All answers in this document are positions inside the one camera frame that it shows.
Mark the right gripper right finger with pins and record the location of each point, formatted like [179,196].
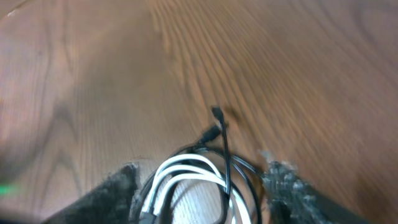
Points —
[292,200]

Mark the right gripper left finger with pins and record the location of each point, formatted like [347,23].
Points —
[108,203]

